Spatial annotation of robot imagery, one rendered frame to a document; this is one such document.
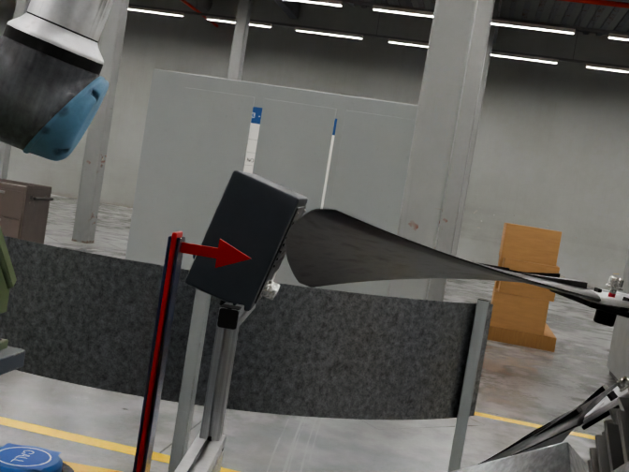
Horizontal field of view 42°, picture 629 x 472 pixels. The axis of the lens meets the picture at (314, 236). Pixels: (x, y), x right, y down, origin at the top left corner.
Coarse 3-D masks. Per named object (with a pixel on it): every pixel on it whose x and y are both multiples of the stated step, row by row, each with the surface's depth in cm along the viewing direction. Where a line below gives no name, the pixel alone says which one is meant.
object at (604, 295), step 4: (592, 288) 69; (596, 292) 67; (604, 292) 68; (616, 292) 69; (620, 292) 69; (600, 296) 64; (604, 296) 64; (616, 296) 66; (620, 296) 67; (624, 296) 68; (628, 296) 68; (588, 300) 62; (604, 300) 61; (608, 300) 61; (612, 300) 61; (616, 300) 61; (620, 300) 61; (608, 304) 61; (612, 304) 61; (616, 304) 61; (620, 304) 61; (624, 304) 61; (628, 304) 61
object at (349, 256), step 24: (312, 216) 56; (336, 216) 55; (288, 240) 64; (312, 240) 63; (336, 240) 61; (360, 240) 59; (384, 240) 57; (408, 240) 56; (312, 264) 70; (336, 264) 69; (360, 264) 69; (384, 264) 68; (408, 264) 66; (432, 264) 64; (456, 264) 59; (480, 264) 58; (552, 288) 59; (576, 288) 60
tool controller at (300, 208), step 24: (240, 192) 124; (264, 192) 124; (288, 192) 129; (216, 216) 125; (240, 216) 124; (264, 216) 124; (288, 216) 124; (216, 240) 125; (240, 240) 125; (264, 240) 124; (192, 264) 125; (240, 264) 125; (264, 264) 125; (216, 288) 125; (240, 288) 125; (264, 288) 128
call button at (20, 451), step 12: (12, 444) 45; (0, 456) 43; (12, 456) 43; (24, 456) 43; (36, 456) 43; (48, 456) 44; (0, 468) 41; (12, 468) 41; (24, 468) 42; (36, 468) 42; (48, 468) 42; (60, 468) 43
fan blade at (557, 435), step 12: (600, 396) 74; (576, 408) 72; (588, 408) 72; (552, 420) 78; (564, 420) 73; (576, 420) 71; (540, 432) 74; (552, 432) 72; (564, 432) 71; (516, 444) 79; (528, 444) 73; (540, 444) 72; (552, 444) 87; (492, 456) 81; (504, 456) 74
